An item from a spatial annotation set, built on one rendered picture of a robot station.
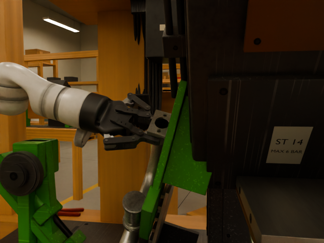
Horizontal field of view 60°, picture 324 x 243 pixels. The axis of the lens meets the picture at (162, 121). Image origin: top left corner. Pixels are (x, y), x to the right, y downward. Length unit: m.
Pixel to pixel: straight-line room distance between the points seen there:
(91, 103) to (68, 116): 0.05
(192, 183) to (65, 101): 0.27
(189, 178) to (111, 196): 0.47
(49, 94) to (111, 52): 0.33
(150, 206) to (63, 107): 0.25
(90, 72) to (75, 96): 11.90
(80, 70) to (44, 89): 12.09
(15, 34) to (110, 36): 0.34
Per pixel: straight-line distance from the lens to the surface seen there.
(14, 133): 1.02
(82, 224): 0.86
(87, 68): 12.55
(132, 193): 0.46
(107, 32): 0.86
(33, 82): 0.59
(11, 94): 0.62
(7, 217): 1.05
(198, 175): 0.44
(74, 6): 0.85
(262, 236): 0.27
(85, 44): 12.75
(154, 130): 0.50
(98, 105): 0.53
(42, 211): 0.57
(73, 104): 0.54
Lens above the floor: 1.24
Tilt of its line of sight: 4 degrees down
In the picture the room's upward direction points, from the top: straight up
